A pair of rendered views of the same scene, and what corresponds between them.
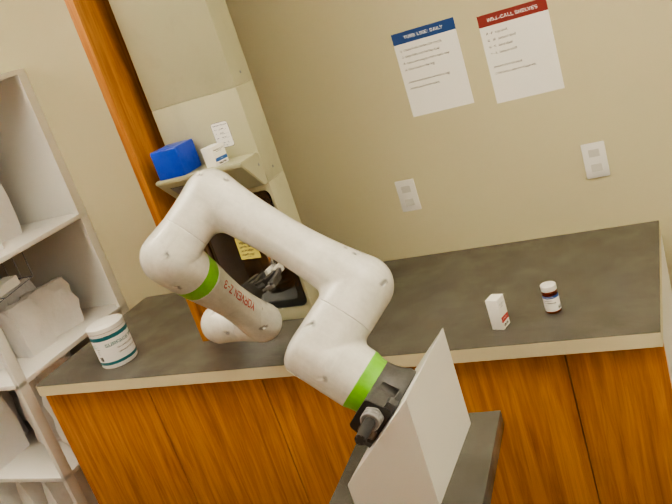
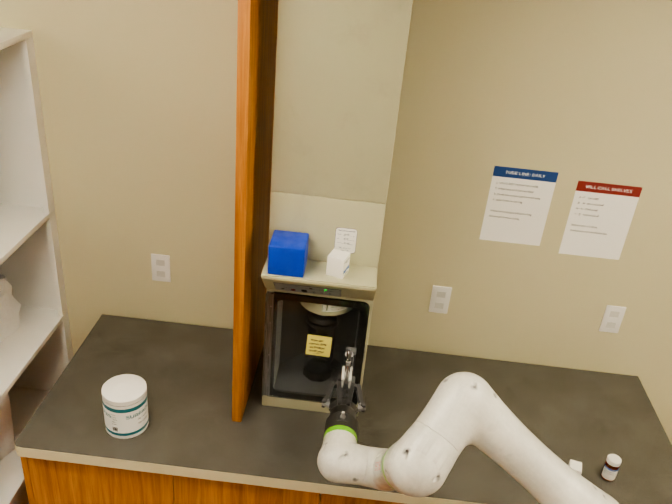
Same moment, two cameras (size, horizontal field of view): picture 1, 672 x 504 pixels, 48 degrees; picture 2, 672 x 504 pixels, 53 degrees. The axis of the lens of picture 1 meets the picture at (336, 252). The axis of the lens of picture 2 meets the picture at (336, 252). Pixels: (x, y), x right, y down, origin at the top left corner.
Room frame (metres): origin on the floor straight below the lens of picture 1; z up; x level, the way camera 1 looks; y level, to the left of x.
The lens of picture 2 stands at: (0.80, 0.98, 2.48)
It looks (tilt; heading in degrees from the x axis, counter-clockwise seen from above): 29 degrees down; 334
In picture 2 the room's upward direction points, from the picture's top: 6 degrees clockwise
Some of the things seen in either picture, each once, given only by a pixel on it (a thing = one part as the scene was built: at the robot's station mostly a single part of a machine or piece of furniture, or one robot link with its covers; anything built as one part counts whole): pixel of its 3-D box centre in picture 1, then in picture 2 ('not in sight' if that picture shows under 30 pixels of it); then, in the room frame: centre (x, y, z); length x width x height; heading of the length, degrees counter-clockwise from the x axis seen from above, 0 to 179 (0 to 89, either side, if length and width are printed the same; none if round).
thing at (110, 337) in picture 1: (112, 341); (125, 406); (2.46, 0.83, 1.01); 0.13 x 0.13 x 0.15
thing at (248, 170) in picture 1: (211, 182); (319, 286); (2.29, 0.30, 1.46); 0.32 x 0.12 x 0.10; 62
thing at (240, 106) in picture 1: (252, 202); (322, 292); (2.46, 0.21, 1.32); 0.32 x 0.25 x 0.77; 62
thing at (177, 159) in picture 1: (176, 159); (288, 253); (2.34, 0.38, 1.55); 0.10 x 0.10 x 0.09; 62
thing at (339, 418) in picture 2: not in sight; (341, 428); (2.04, 0.31, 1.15); 0.09 x 0.06 x 0.12; 62
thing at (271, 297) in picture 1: (248, 255); (314, 351); (2.34, 0.27, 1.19); 0.30 x 0.01 x 0.40; 62
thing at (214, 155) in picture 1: (214, 155); (338, 263); (2.27, 0.25, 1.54); 0.05 x 0.05 x 0.06; 46
